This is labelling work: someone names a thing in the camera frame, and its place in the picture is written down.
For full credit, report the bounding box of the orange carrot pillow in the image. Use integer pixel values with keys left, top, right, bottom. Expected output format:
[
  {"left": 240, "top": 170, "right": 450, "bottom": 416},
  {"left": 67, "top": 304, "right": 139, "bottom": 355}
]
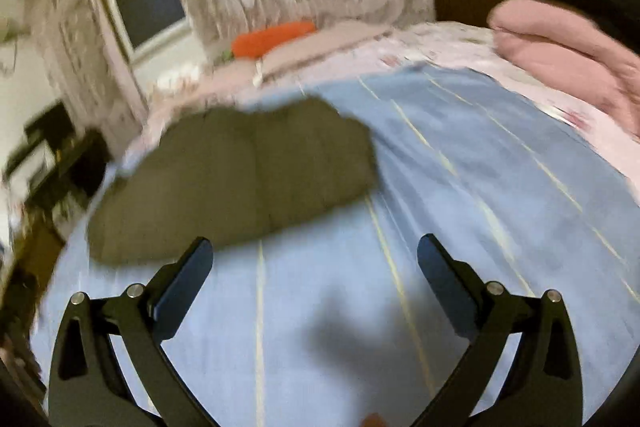
[{"left": 231, "top": 21, "right": 317, "bottom": 59}]

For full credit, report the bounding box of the black desk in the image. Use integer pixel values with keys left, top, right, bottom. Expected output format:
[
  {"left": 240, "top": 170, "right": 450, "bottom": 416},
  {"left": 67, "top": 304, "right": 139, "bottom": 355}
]
[{"left": 2, "top": 102, "right": 113, "bottom": 218}]

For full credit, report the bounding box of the brown wooden cabinet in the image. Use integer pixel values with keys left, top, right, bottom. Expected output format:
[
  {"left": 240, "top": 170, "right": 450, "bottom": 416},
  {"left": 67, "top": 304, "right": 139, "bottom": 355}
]
[{"left": 0, "top": 207, "right": 66, "bottom": 298}]

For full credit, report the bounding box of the narrow lace curtain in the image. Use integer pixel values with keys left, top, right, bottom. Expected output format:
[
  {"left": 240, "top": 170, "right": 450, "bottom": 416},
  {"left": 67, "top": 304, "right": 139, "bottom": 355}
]
[{"left": 22, "top": 0, "right": 166, "bottom": 142}]

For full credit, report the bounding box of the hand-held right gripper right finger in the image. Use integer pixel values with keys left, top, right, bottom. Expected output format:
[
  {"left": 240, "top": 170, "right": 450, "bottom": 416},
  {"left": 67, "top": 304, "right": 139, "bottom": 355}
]
[{"left": 416, "top": 233, "right": 586, "bottom": 427}]

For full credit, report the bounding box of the dark olive hooded jacket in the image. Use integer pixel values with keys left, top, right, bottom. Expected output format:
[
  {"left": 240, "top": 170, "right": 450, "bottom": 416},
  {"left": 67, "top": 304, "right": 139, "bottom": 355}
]
[{"left": 87, "top": 96, "right": 379, "bottom": 266}]

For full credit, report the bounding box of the blue checked sheet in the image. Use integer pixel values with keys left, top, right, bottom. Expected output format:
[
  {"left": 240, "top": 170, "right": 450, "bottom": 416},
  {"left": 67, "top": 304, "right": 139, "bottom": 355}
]
[{"left": 30, "top": 62, "right": 640, "bottom": 427}]

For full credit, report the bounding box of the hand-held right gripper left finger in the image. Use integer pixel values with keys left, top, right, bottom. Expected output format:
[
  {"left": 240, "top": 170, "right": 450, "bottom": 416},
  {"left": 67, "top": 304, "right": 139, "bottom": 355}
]
[{"left": 46, "top": 237, "right": 215, "bottom": 427}]

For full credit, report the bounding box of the folded pink quilt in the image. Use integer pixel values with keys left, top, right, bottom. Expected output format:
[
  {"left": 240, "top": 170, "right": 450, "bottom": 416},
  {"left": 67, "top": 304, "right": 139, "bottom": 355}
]
[{"left": 487, "top": 0, "right": 640, "bottom": 138}]

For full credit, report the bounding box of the black monitor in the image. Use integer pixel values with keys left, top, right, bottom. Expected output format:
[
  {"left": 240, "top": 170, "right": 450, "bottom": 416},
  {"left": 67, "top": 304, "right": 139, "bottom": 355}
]
[{"left": 22, "top": 102, "right": 71, "bottom": 148}]

